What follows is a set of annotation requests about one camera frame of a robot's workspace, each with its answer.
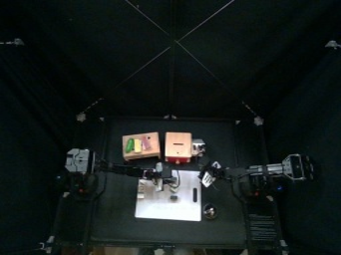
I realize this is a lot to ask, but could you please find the white cutting board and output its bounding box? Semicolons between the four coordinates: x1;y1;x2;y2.
134;169;204;222

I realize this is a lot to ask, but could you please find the wooden box with slot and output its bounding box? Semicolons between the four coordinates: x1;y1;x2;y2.
165;131;193;164

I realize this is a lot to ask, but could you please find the wooden box with coloured blocks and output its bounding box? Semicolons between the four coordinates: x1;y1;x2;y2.
122;131;163;161

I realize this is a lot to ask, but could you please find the pink toy block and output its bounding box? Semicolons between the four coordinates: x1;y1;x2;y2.
142;135;154;151

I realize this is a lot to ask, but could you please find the small grey toy appliance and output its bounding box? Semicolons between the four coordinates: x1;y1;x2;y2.
190;138;206;157

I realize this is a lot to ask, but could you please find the small dark bowl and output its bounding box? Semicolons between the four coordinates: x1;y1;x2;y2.
202;202;220;220

